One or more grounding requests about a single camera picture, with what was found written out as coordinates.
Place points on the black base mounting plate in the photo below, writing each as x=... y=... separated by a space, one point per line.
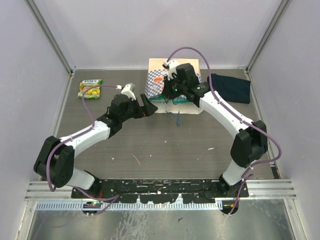
x=160 y=191

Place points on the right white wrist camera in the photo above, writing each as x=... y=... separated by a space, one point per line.
x=170 y=66

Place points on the dark navy folded cloth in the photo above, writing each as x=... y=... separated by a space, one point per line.
x=231 y=89

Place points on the teal Fox's blossom candy bag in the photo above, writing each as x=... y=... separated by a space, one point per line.
x=164 y=100

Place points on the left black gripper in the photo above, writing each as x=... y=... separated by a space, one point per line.
x=147 y=109

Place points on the green Fox's spring tea candy bag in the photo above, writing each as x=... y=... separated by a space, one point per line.
x=90 y=88

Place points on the blue checkered paper bag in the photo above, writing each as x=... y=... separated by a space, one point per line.
x=154 y=86

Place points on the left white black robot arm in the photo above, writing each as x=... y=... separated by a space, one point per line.
x=55 y=161

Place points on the slotted grey cable duct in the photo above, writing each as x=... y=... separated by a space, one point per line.
x=88 y=206

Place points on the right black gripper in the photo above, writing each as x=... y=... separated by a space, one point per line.
x=166 y=87

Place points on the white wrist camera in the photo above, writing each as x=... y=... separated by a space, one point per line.
x=128 y=90
x=170 y=66

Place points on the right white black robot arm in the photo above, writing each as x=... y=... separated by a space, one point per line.
x=250 y=142

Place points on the aluminium front rail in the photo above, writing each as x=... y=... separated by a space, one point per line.
x=256 y=188

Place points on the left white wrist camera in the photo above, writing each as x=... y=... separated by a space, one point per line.
x=128 y=90

